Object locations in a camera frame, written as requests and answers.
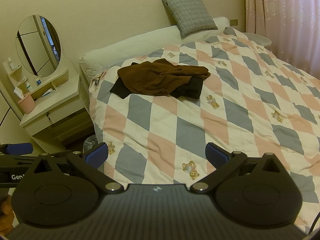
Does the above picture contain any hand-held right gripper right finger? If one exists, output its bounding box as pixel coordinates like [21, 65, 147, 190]
[190, 142, 291, 194]

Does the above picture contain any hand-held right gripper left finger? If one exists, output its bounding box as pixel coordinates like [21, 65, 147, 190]
[24, 142, 124, 194]

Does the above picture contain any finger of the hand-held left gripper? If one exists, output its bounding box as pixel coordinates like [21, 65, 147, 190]
[0, 142, 38, 165]

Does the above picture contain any brown sweater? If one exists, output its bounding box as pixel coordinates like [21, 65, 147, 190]
[117, 58, 211, 97]

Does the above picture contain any clear plastic trash bag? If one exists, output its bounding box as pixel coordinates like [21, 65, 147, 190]
[82, 134, 98, 153]

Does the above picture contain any pink tissue holder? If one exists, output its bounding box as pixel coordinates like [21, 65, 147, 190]
[17, 92, 36, 114]

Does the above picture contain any checkered bear print quilt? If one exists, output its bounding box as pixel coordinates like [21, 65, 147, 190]
[89, 27, 320, 232]

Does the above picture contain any white dressing table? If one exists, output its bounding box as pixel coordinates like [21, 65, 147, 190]
[0, 60, 94, 146]

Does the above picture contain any black garment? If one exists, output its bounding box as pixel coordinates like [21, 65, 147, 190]
[109, 76, 203, 100]

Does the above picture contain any oval mirror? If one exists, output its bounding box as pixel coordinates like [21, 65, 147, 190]
[16, 14, 62, 77]

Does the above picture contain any round white side table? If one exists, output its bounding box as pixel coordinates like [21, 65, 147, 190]
[241, 32, 272, 47]

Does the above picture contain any white pillow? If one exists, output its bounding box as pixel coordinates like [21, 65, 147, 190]
[184, 17, 230, 40]

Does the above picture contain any grey woven cushion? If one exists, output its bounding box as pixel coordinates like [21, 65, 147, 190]
[161, 0, 218, 36]

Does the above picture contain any pink curtain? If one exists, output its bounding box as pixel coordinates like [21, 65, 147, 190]
[244, 0, 320, 80]

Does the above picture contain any black cable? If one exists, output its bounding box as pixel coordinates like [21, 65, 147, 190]
[308, 214, 320, 238]

